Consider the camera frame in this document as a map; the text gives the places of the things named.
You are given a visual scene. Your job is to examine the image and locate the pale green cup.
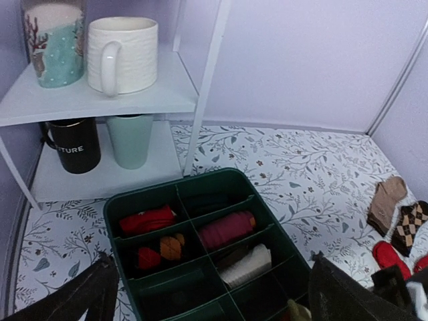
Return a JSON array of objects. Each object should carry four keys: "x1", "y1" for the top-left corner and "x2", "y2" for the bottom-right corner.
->
[{"x1": 106, "y1": 114, "x2": 154, "y2": 170}]

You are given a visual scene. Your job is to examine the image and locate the red folded sock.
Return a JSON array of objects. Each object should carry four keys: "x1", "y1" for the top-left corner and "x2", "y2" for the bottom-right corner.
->
[{"x1": 413, "y1": 255, "x2": 428, "y2": 274}]

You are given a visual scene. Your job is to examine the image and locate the black mug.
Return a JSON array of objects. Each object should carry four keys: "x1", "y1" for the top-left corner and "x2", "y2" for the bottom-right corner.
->
[{"x1": 41, "y1": 117, "x2": 101, "y2": 174}]

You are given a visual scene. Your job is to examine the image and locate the red argyle sock roll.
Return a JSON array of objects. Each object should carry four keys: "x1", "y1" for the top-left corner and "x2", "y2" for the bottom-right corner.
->
[{"x1": 136, "y1": 233, "x2": 187, "y2": 271}]

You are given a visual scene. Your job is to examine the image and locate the cream ceramic mug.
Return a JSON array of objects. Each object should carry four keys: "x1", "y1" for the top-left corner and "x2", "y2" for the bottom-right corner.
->
[{"x1": 87, "y1": 17, "x2": 158, "y2": 97}]

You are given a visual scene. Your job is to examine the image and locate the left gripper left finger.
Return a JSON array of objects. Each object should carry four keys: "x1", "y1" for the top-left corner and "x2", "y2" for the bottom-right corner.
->
[{"x1": 5, "y1": 252, "x2": 119, "y2": 320}]

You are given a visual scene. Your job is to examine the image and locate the tan brown plain sock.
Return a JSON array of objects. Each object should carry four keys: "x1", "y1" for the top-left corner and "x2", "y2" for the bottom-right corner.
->
[{"x1": 367, "y1": 176, "x2": 407, "y2": 237}]

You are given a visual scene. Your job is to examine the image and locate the brown argyle sock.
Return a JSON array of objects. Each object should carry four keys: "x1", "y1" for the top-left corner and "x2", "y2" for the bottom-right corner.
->
[{"x1": 391, "y1": 201, "x2": 427, "y2": 257}]

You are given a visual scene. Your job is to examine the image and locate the floral patterned table mat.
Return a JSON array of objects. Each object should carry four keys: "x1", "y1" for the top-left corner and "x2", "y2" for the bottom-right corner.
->
[{"x1": 14, "y1": 126, "x2": 397, "y2": 310}]

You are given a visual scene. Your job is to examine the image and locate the striped beige knit sock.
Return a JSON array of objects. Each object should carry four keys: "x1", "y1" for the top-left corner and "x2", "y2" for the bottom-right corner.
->
[{"x1": 286, "y1": 299, "x2": 312, "y2": 321}]

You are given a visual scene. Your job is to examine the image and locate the white metal shelf unit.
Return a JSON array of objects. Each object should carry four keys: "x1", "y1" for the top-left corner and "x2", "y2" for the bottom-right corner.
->
[{"x1": 1, "y1": 1, "x2": 231, "y2": 209}]

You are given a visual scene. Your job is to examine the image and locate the teal patterned mug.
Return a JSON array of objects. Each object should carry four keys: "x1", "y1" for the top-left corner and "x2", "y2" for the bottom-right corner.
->
[{"x1": 21, "y1": 1, "x2": 86, "y2": 88}]

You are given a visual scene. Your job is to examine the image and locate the red beige character sock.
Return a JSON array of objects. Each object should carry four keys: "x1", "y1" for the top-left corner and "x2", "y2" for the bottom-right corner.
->
[{"x1": 372, "y1": 241, "x2": 411, "y2": 280}]

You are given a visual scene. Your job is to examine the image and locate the green divided organizer bin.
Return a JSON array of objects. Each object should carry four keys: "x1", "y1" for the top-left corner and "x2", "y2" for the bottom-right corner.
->
[{"x1": 103, "y1": 168, "x2": 310, "y2": 320}]

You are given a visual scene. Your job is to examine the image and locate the magenta sock roll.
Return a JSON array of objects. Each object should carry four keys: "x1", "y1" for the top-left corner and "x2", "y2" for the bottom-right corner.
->
[{"x1": 197, "y1": 211, "x2": 257, "y2": 251}]

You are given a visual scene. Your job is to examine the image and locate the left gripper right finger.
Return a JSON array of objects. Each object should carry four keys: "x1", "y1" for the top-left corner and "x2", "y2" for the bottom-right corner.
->
[{"x1": 308, "y1": 253, "x2": 419, "y2": 320}]

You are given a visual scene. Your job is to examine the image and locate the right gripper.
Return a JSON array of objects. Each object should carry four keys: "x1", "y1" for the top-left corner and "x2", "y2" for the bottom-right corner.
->
[{"x1": 371, "y1": 265, "x2": 427, "y2": 318}]

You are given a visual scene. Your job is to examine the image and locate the red socks in bin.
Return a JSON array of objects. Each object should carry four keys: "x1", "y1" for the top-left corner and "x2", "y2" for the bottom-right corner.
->
[{"x1": 119, "y1": 205, "x2": 177, "y2": 237}]

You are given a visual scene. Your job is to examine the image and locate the navy sock roll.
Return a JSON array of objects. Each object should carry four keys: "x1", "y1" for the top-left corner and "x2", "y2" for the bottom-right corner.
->
[{"x1": 183, "y1": 193, "x2": 231, "y2": 217}]

